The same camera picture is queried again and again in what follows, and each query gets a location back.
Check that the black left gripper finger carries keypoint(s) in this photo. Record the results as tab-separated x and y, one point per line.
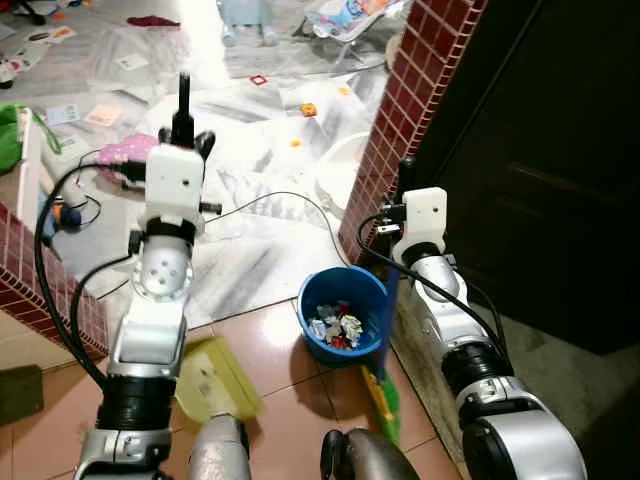
164	136
207	143

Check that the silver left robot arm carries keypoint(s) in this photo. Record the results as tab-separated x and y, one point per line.
150	330

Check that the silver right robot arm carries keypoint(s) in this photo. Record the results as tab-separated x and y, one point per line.
450	320

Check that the pink dotted cloth bag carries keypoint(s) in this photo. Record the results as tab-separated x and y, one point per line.
125	155

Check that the pale orange picture card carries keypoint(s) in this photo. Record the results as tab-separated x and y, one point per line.
103	116

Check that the white picture card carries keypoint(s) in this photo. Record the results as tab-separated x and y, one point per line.
62	113

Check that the small orange toy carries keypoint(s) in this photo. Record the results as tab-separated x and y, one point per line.
309	110

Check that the dark red cloth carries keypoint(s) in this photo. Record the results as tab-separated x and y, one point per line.
152	21

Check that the blue orange small device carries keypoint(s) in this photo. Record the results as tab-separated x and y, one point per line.
68	215

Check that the light blue plastic stool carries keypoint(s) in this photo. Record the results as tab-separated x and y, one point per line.
248	20

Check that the blue plastic bucket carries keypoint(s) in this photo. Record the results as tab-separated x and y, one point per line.
320	290

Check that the dark wooden door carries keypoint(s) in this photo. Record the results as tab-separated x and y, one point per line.
560	150

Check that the crumpled paper trash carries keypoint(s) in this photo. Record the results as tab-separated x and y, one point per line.
338	327

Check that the baby bouncer seat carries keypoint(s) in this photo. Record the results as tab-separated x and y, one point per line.
355	18

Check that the grey right robot leg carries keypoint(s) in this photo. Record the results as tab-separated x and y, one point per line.
370	460

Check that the grey robot leg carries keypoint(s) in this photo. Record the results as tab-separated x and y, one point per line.
220	450
370	460

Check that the dark green mat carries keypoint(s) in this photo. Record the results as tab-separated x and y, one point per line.
20	395

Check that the grey left robot leg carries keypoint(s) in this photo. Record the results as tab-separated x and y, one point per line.
220	450

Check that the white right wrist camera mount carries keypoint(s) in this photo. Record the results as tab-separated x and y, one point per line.
425	220

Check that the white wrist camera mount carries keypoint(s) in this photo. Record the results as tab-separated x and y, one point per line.
425	220
175	190

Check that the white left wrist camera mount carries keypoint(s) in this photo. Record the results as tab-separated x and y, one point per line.
175	190

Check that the small red square frame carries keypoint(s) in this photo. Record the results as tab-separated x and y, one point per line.
252	79

